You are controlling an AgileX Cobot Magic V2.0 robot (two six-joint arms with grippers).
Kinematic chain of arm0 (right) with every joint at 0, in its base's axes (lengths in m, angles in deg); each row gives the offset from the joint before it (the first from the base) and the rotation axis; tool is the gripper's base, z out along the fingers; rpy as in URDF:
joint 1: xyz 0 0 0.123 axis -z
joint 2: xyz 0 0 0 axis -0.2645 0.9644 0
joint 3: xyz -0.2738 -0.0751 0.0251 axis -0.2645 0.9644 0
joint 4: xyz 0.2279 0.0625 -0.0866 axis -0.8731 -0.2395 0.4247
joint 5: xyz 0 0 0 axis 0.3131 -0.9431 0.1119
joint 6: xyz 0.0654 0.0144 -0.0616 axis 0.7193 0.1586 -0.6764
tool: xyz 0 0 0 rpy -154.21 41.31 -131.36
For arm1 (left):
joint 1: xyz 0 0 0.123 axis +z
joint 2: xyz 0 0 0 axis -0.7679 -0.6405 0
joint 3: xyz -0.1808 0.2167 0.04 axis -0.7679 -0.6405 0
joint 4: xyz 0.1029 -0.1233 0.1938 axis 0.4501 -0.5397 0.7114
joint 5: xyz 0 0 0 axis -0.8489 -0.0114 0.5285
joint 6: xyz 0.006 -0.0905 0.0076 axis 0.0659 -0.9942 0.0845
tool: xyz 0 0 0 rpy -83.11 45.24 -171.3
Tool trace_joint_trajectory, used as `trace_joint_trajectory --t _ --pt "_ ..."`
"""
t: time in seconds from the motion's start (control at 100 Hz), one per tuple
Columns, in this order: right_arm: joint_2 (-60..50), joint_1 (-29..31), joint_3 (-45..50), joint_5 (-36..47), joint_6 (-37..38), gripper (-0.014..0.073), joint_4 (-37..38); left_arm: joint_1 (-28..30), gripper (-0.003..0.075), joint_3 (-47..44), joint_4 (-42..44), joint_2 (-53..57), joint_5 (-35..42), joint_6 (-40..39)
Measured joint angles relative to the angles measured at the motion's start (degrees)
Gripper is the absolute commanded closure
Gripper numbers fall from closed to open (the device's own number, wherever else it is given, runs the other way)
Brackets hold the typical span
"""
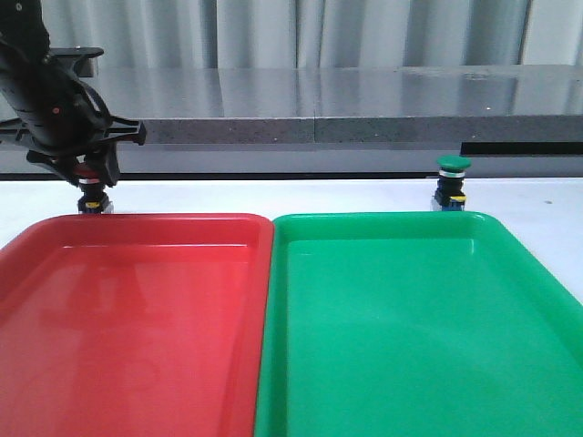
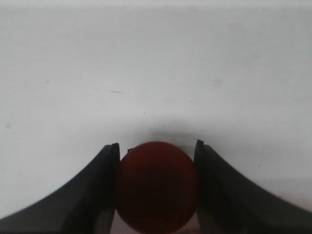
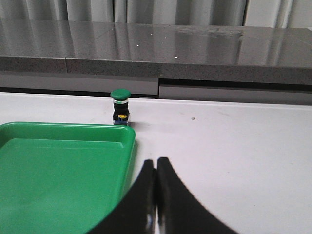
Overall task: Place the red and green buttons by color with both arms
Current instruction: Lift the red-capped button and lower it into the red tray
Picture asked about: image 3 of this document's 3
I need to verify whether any grey stone counter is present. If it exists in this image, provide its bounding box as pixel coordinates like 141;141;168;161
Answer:
0;19;312;105

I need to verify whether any green mushroom push button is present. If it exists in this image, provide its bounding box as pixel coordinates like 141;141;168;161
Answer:
110;89;131;126

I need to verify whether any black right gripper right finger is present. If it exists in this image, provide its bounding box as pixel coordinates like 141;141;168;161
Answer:
156;157;236;234

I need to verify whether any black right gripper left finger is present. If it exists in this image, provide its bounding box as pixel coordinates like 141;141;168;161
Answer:
88;159;156;234

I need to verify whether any green plastic tray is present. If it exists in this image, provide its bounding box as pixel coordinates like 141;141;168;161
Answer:
0;122;136;234

